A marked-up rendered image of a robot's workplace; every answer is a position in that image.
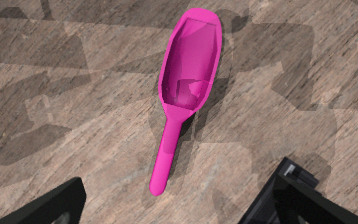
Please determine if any pink plastic scoop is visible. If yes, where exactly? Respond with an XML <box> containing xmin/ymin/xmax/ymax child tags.
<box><xmin>149</xmin><ymin>8</ymin><xmax>222</xmax><ymax>196</ymax></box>

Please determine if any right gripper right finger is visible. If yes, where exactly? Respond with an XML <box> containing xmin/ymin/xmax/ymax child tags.
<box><xmin>272</xmin><ymin>174</ymin><xmax>358</xmax><ymax>224</ymax></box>

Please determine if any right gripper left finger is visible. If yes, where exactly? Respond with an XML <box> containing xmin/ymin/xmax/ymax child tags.
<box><xmin>0</xmin><ymin>177</ymin><xmax>87</xmax><ymax>224</ymax></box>

